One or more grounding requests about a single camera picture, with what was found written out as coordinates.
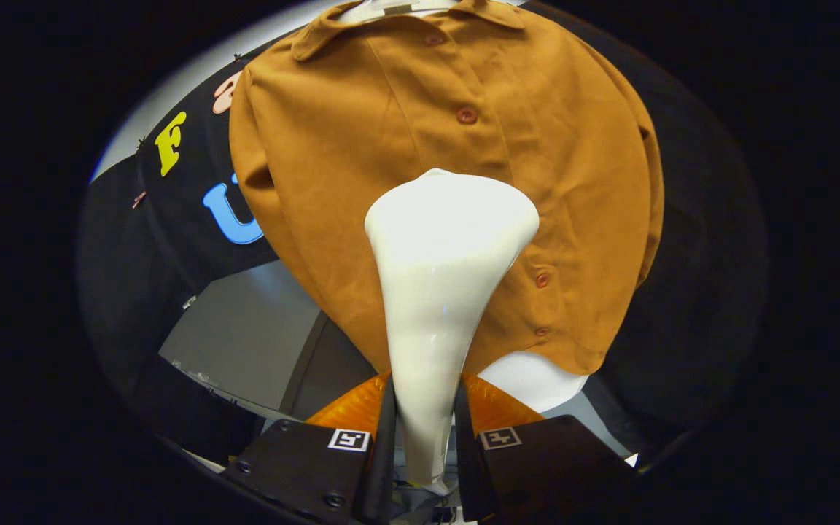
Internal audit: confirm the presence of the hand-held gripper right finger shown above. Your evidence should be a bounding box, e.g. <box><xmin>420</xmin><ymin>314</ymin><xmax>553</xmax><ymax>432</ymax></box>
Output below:
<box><xmin>454</xmin><ymin>372</ymin><xmax>638</xmax><ymax>523</ymax></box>

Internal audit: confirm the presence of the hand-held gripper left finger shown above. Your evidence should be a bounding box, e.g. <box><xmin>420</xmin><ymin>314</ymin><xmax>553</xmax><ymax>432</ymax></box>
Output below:
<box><xmin>225</xmin><ymin>373</ymin><xmax>397</xmax><ymax>525</ymax></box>

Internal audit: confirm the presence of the white garment steamer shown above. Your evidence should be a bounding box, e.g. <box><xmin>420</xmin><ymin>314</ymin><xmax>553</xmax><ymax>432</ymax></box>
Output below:
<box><xmin>364</xmin><ymin>168</ymin><xmax>540</xmax><ymax>488</ymax></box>

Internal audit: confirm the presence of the orange button-up shirt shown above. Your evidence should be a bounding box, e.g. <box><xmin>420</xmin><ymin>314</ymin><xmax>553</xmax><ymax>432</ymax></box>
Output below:
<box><xmin>228</xmin><ymin>0</ymin><xmax>665</xmax><ymax>376</ymax></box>

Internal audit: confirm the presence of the white mannequin torso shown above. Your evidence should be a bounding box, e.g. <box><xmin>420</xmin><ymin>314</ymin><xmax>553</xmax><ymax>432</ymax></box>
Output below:
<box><xmin>338</xmin><ymin>0</ymin><xmax>590</xmax><ymax>413</ymax></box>

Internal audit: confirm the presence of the black backdrop cloth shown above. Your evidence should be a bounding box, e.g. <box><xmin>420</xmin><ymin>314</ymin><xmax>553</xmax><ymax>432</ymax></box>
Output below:
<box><xmin>77</xmin><ymin>4</ymin><xmax>769</xmax><ymax>467</ymax></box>

